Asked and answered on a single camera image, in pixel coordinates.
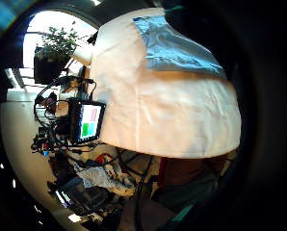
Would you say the black cable bundle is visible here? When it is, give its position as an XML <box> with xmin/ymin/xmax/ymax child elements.
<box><xmin>31</xmin><ymin>75</ymin><xmax>101</xmax><ymax>157</ymax></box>

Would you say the the person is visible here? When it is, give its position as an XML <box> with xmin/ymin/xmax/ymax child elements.
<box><xmin>70</xmin><ymin>7</ymin><xmax>243</xmax><ymax>196</ymax></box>

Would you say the light blue cloth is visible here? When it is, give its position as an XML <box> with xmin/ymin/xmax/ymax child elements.
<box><xmin>132</xmin><ymin>14</ymin><xmax>227</xmax><ymax>79</ymax></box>

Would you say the small black monitor screen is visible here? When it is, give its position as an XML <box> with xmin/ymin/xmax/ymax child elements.
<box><xmin>67</xmin><ymin>98</ymin><xmax>107</xmax><ymax>145</ymax></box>

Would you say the green potted plant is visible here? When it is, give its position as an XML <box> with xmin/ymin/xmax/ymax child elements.
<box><xmin>36</xmin><ymin>21</ymin><xmax>87</xmax><ymax>62</ymax></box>

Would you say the pile of crumpled clothes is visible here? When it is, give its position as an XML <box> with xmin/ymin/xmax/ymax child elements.
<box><xmin>48</xmin><ymin>150</ymin><xmax>157</xmax><ymax>225</ymax></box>

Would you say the black plant pot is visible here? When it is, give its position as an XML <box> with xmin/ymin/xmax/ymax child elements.
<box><xmin>33</xmin><ymin>47</ymin><xmax>72</xmax><ymax>85</ymax></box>

